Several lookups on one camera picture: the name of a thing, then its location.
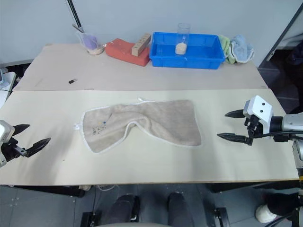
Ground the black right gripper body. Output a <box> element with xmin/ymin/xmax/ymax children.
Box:
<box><xmin>244</xmin><ymin>114</ymin><xmax>264</xmax><ymax>138</ymax></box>

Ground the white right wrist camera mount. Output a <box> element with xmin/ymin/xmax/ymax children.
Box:
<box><xmin>243</xmin><ymin>95</ymin><xmax>274</xmax><ymax>134</ymax></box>

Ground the clear plastic cup with grains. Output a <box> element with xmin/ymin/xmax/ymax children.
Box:
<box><xmin>175</xmin><ymin>22</ymin><xmax>191</xmax><ymax>55</ymax></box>

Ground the clear measuring cup purple scoop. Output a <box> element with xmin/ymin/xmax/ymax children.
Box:
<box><xmin>75</xmin><ymin>30</ymin><xmax>105</xmax><ymax>56</ymax></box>

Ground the green cloth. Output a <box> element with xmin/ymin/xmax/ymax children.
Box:
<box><xmin>218</xmin><ymin>34</ymin><xmax>237</xmax><ymax>64</ymax></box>

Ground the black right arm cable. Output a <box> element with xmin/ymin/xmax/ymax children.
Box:
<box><xmin>259</xmin><ymin>131</ymin><xmax>296</xmax><ymax>143</ymax></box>

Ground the wooden rectangular block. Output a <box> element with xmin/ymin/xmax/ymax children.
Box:
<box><xmin>131</xmin><ymin>33</ymin><xmax>152</xmax><ymax>58</ymax></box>

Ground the blue plastic bin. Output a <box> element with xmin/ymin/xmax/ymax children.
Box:
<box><xmin>149</xmin><ymin>32</ymin><xmax>226</xmax><ymax>70</ymax></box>

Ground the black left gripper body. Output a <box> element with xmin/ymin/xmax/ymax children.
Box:
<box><xmin>0</xmin><ymin>136</ymin><xmax>27</xmax><ymax>162</ymax></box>

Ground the light blue cloth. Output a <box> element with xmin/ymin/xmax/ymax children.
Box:
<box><xmin>230</xmin><ymin>34</ymin><xmax>255</xmax><ymax>64</ymax></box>

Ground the dark trouser leg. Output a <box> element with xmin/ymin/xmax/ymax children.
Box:
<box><xmin>262</xmin><ymin>191</ymin><xmax>301</xmax><ymax>217</ymax></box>

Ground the white equipment box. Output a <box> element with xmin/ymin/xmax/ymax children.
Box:
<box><xmin>0</xmin><ymin>64</ymin><xmax>18</xmax><ymax>105</ymax></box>

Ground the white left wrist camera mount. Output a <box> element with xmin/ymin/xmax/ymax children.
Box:
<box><xmin>0</xmin><ymin>120</ymin><xmax>15</xmax><ymax>169</ymax></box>

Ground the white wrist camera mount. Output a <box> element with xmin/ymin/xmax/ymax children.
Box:
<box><xmin>243</xmin><ymin>95</ymin><xmax>274</xmax><ymax>134</ymax></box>
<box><xmin>0</xmin><ymin>120</ymin><xmax>15</xmax><ymax>169</ymax></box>

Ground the black metal rod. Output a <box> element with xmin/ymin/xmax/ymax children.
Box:
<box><xmin>67</xmin><ymin>0</ymin><xmax>85</xmax><ymax>33</ymax></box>

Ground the dark grey rounded shape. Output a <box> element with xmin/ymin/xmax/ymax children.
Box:
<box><xmin>110</xmin><ymin>193</ymin><xmax>141</xmax><ymax>227</ymax></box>

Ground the red brick-shaped block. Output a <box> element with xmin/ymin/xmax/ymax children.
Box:
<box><xmin>105</xmin><ymin>38</ymin><xmax>152</xmax><ymax>68</ymax></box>

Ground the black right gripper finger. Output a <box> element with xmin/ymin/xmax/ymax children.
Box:
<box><xmin>224</xmin><ymin>109</ymin><xmax>245</xmax><ymax>119</ymax></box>
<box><xmin>217</xmin><ymin>132</ymin><xmax>254</xmax><ymax>146</ymax></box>

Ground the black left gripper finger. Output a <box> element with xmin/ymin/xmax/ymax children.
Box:
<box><xmin>25</xmin><ymin>137</ymin><xmax>52</xmax><ymax>157</ymax></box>
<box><xmin>12</xmin><ymin>123</ymin><xmax>31</xmax><ymax>137</ymax></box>

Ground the white shoe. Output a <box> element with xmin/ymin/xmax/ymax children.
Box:
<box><xmin>255</xmin><ymin>204</ymin><xmax>278</xmax><ymax>224</ymax></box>

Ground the black table frame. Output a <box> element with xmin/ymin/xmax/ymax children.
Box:
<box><xmin>0</xmin><ymin>179</ymin><xmax>86</xmax><ymax>198</ymax></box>

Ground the beige towel with white trim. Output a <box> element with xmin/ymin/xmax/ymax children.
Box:
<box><xmin>72</xmin><ymin>96</ymin><xmax>203</xmax><ymax>155</ymax></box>

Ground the dark partition panel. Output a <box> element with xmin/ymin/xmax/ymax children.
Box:
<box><xmin>258</xmin><ymin>0</ymin><xmax>303</xmax><ymax>70</ymax></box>

